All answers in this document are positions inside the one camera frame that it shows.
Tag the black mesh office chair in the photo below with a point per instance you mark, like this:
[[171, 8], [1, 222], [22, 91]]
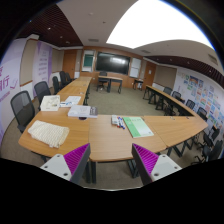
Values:
[[23, 109]]

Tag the green folder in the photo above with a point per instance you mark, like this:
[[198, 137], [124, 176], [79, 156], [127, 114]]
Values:
[[137, 127]]

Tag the purple wall banner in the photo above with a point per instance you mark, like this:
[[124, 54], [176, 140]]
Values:
[[42, 64]]

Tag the right whiteboard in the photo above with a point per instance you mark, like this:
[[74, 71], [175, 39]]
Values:
[[135, 68]]

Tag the white papers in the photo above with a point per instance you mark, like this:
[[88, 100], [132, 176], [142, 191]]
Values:
[[70, 101]]

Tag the black chair behind desk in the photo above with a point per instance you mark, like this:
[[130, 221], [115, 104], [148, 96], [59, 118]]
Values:
[[102, 79]]

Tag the blue marker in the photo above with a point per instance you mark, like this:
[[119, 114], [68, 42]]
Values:
[[121, 123]]

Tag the wooden desk at front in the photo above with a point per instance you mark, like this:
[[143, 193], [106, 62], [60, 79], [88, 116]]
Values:
[[116, 80]]

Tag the white book stack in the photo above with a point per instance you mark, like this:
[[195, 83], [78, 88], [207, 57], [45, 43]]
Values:
[[83, 111]]

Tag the cream knitted towel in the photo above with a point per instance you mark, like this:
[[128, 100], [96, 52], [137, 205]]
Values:
[[50, 134]]

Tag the large black wall screen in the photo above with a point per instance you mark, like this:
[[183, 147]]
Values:
[[114, 63]]

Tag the left whiteboard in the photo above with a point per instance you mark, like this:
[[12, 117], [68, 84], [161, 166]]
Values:
[[88, 59]]

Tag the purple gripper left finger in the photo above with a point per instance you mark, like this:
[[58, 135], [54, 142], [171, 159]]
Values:
[[70, 166]]

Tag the whiteboard eraser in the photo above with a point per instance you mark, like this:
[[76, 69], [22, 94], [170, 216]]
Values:
[[114, 120]]

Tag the red marker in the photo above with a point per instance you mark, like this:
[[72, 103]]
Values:
[[118, 123]]

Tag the white paper box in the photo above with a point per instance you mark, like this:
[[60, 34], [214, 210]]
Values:
[[50, 103]]

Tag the whiteboard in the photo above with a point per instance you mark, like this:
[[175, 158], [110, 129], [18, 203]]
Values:
[[135, 68], [88, 59]]

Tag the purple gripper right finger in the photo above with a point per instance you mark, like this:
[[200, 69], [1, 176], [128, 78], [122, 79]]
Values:
[[151, 166]]

